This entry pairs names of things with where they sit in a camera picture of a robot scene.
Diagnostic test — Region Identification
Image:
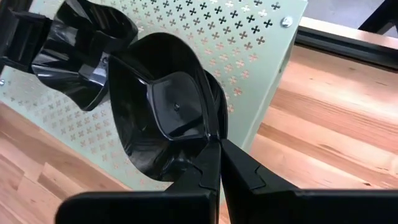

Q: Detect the green perforated metal shelf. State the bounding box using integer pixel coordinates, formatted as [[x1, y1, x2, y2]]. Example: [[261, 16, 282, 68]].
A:
[[0, 0, 308, 192]]

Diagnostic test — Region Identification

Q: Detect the black table frame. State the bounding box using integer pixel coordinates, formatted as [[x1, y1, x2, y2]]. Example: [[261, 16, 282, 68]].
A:
[[294, 0, 398, 72]]

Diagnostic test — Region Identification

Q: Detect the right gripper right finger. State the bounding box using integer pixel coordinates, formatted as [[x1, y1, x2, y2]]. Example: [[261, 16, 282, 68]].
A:
[[220, 138, 398, 224]]

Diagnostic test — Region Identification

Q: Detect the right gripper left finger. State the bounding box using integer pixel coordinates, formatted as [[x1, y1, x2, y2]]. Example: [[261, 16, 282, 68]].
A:
[[55, 139, 222, 224]]

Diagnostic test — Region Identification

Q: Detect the black wavy square plate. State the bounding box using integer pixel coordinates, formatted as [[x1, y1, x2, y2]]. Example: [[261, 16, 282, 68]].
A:
[[30, 0, 139, 112]]

